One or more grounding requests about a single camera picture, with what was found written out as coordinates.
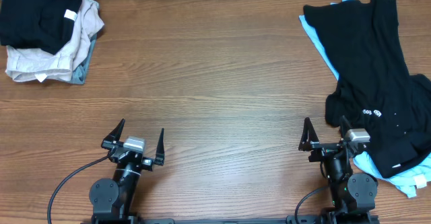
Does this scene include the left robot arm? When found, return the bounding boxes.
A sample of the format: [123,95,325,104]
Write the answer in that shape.
[89,119,165,223]

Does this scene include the folded beige shorts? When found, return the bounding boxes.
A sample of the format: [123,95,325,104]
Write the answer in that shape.
[5,0,105,83]

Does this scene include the black garment with white logo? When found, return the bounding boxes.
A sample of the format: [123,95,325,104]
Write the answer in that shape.
[302,0,431,180]

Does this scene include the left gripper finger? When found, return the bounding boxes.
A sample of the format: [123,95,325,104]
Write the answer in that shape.
[103,118,125,143]
[154,128,165,166]

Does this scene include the black t-shirt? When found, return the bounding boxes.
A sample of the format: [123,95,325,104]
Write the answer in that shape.
[1,0,82,54]

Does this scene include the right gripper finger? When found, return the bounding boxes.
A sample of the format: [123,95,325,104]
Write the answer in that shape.
[298,117,319,151]
[339,115,352,139]

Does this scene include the folded grey denim garment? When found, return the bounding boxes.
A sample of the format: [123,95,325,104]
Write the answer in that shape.
[70,0,104,85]

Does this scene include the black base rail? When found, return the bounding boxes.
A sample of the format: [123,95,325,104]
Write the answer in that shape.
[82,215,380,224]

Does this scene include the light blue t-shirt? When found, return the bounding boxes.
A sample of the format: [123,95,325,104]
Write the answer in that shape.
[298,0,431,199]

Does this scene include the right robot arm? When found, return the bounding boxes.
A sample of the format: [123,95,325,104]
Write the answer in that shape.
[294,116,379,224]

